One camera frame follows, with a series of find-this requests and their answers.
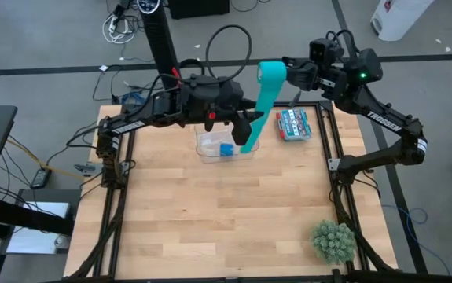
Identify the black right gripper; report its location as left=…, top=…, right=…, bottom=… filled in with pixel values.
left=282, top=57, right=348, bottom=101

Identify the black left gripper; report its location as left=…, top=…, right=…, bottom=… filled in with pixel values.
left=219, top=100, right=267, bottom=146

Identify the teal elastic bandage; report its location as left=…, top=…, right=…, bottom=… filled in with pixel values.
left=240, top=60, right=288, bottom=155

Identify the teal white first aid kit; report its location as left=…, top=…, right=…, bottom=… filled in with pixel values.
left=275, top=108, right=313, bottom=142

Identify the clear plastic bin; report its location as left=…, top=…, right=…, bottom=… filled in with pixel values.
left=193, top=121, right=261, bottom=164

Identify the white floor appliance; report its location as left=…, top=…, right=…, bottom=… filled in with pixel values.
left=369, top=0, right=435, bottom=42

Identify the black box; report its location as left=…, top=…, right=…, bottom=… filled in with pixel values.
left=168, top=0, right=230, bottom=20

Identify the black tower fan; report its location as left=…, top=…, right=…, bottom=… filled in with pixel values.
left=137, top=0, right=183, bottom=90

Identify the green artificial plant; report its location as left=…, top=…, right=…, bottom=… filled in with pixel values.
left=311, top=219, right=358, bottom=266

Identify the black power adapter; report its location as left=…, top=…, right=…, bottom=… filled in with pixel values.
left=31, top=167, right=53, bottom=190

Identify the white grey box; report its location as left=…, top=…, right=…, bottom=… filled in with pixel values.
left=6, top=200, right=72, bottom=255

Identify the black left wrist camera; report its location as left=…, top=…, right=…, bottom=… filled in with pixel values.
left=219, top=80, right=245, bottom=105

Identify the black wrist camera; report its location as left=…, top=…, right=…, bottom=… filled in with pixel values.
left=219, top=80, right=245, bottom=105
left=308, top=37, right=345, bottom=63

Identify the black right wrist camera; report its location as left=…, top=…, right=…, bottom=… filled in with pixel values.
left=308, top=37, right=345, bottom=63

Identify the black metal table frame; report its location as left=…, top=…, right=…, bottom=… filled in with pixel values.
left=64, top=90, right=452, bottom=283

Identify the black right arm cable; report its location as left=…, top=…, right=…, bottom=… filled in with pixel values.
left=325, top=29, right=358, bottom=60

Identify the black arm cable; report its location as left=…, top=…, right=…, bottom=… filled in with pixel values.
left=204, top=24, right=252, bottom=86
left=325, top=29, right=358, bottom=60

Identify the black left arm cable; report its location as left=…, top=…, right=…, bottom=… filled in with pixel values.
left=204, top=24, right=252, bottom=86

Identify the black coiled cable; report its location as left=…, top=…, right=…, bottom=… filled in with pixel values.
left=178, top=58, right=207, bottom=82

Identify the blue cable bundle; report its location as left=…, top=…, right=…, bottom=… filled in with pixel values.
left=121, top=92, right=150, bottom=105

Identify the white power strip with cables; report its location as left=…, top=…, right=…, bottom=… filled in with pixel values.
left=102, top=13, right=137, bottom=45

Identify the blue floor cable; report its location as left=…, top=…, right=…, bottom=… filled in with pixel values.
left=382, top=204, right=452, bottom=276

